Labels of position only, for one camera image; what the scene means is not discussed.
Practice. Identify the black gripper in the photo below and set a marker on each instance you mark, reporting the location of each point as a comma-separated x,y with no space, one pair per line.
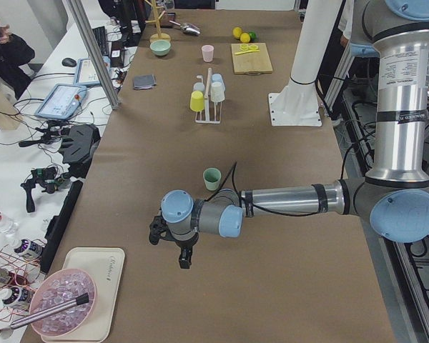
181,246

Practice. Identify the green plastic cup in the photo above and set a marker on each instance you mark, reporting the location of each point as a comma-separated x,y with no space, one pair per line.
212,178

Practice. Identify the pink plastic cup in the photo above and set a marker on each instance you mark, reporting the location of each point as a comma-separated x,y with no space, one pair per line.
207,53

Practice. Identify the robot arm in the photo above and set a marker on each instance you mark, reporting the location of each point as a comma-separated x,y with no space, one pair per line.
393,196

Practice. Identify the yellow plastic cup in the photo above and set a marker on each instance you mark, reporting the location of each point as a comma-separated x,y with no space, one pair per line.
197,101

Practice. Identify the grey plastic cup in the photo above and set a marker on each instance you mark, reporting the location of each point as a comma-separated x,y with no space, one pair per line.
199,86

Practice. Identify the white plastic cup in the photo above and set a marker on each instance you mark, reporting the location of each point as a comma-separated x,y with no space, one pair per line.
217,92

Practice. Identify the light blue plastic cup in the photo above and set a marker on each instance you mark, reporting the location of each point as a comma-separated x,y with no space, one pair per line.
218,78

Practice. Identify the beige plastic tray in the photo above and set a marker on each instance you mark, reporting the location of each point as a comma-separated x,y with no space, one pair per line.
104,266

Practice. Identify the pink bowl of ice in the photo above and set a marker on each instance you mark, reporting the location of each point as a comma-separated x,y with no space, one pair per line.
62,286

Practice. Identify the black stand device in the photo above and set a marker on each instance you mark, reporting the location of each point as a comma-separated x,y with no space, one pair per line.
78,147

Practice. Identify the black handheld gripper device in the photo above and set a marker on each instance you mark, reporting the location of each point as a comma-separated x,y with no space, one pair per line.
48,178

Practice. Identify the grey folded cloth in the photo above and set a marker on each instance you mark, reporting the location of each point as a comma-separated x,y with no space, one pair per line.
144,81

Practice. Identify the blue teach pendant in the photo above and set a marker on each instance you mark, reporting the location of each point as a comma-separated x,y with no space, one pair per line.
62,101
85,73

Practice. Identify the mint green bowl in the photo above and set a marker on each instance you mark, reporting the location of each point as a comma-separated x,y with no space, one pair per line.
160,47

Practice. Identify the wooden cutting board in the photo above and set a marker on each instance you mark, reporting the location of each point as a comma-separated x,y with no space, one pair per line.
253,63

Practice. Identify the wooden mug tree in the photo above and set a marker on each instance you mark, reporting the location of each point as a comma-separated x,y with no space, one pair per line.
158,11

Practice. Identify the black computer mouse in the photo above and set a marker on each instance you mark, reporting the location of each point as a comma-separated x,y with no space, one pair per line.
69,62

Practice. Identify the yellow plastic knife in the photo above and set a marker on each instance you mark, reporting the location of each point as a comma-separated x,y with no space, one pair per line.
246,52

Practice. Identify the metal scoop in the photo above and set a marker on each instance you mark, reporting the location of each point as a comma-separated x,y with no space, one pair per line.
187,28

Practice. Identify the whole yellow lemon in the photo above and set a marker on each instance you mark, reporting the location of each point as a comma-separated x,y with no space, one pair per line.
245,37
237,32

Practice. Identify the black keyboard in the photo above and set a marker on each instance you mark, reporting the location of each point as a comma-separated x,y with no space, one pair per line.
100,35

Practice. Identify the green lime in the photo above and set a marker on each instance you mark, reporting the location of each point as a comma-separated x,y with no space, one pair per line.
252,35

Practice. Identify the person in black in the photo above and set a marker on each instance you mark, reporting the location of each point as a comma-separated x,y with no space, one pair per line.
14,53

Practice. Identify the white wire cup holder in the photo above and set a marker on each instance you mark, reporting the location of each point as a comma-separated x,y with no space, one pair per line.
212,113

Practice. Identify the white camera pole base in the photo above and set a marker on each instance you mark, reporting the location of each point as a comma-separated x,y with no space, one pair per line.
323,40

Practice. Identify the aluminium frame post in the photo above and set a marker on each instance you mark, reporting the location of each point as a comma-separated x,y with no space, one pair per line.
82,22

